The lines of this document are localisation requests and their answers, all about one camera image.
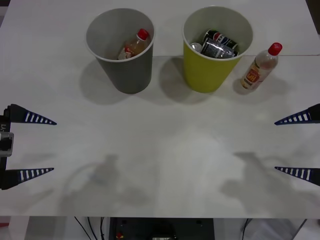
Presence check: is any red-capped bottle with amber drink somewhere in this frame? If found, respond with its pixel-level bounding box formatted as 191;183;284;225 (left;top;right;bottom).
117;28;152;61

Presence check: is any clear bottle yellow red label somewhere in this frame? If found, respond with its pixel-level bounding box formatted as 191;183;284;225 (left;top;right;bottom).
240;42;284;92

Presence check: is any yellow-green plastic waste bin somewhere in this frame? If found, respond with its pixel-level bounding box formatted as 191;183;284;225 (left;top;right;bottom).
181;6;254;94

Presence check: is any grey plastic waste bin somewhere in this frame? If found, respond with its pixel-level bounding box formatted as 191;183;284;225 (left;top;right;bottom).
85;7;156;95

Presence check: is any silver drink can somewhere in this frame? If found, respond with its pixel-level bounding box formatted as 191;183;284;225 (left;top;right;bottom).
190;42;204;53

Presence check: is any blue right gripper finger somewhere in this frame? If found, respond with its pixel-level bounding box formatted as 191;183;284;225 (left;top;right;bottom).
274;166;320;187
274;103;320;126

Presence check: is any black can red blue print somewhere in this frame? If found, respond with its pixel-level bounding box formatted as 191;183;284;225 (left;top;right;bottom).
202;28;240;51

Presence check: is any black and grey can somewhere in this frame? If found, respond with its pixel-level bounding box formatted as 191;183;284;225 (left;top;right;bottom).
200;37;240;60

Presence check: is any white table leg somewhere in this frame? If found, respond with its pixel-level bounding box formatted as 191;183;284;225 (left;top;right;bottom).
8;216;30;240

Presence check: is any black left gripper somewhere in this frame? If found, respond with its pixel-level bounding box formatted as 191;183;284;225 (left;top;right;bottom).
0;103;58;191

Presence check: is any black robot torso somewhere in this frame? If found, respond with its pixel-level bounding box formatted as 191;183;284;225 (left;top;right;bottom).
109;217;215;240

